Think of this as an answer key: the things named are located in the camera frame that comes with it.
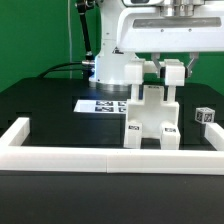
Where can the white U-shaped boundary frame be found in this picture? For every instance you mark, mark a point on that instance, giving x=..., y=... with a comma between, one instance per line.
x=14, y=155

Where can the white chair seat part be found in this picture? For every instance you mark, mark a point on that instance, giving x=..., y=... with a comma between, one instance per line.
x=157, y=110

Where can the white chair back part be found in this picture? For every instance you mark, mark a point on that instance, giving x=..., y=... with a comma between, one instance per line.
x=134, y=71

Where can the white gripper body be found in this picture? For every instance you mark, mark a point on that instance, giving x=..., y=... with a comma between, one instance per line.
x=145, y=30

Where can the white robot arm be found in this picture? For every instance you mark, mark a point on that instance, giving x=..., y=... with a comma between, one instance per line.
x=110, y=61

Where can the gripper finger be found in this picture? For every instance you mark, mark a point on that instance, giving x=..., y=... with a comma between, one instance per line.
x=194, y=56
x=159, y=68

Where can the white marker base plate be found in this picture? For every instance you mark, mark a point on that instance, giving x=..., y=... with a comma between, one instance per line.
x=100, y=106

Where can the right white marker cube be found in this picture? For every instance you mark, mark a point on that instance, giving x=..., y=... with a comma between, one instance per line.
x=204, y=115

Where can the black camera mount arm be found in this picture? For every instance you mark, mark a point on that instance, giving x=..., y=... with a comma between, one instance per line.
x=82, y=7

